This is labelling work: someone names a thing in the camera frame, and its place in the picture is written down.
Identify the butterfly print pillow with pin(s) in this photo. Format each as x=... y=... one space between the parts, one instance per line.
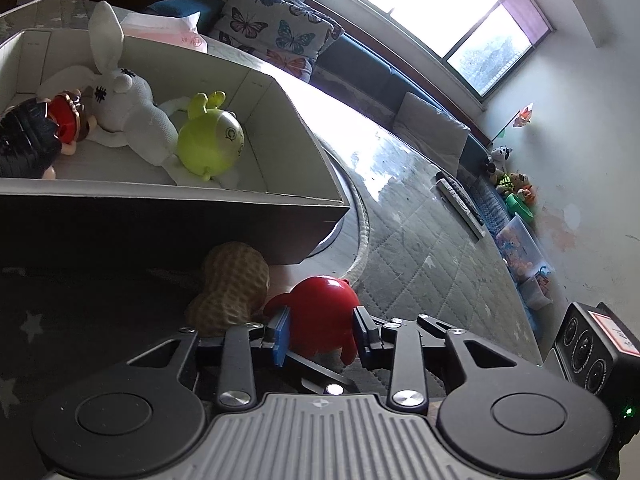
x=280 y=35
x=325 y=27

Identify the white tissue pack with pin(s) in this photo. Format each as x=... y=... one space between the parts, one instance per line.
x=165 y=30

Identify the clear plastic toy bin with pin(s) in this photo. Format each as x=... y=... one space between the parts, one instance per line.
x=522 y=250

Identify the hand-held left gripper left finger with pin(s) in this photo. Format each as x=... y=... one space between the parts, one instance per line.
x=280 y=340

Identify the white plush rabbit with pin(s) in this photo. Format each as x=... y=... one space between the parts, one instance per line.
x=145 y=125

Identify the red round toy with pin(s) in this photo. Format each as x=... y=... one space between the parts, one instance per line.
x=320 y=310

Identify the green plastic toy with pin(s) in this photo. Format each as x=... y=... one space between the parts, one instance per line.
x=520 y=206

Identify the grey quilted desktop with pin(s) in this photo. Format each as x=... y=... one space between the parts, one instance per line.
x=425 y=270

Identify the green alien toy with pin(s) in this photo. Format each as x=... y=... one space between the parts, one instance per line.
x=210 y=140

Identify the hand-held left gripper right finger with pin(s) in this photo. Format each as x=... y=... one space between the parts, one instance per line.
x=362 y=335

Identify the white cushion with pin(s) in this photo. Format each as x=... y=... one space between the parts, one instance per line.
x=430 y=130

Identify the tan peanut toy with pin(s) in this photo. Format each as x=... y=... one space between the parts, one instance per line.
x=227 y=285

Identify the small paper flag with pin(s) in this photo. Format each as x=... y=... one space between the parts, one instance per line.
x=522 y=117

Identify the blue sofa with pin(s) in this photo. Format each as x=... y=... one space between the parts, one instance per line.
x=360 y=65

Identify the white cardboard box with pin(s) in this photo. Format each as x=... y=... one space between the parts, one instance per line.
x=150 y=230

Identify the yellow green plush toy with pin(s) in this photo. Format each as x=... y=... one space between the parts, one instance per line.
x=505 y=183

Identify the window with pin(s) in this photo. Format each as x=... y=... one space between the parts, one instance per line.
x=440 y=10

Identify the black-haired doll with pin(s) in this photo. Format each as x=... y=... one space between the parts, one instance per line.
x=25 y=135

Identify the grey remote control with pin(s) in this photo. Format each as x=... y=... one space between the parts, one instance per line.
x=457 y=200

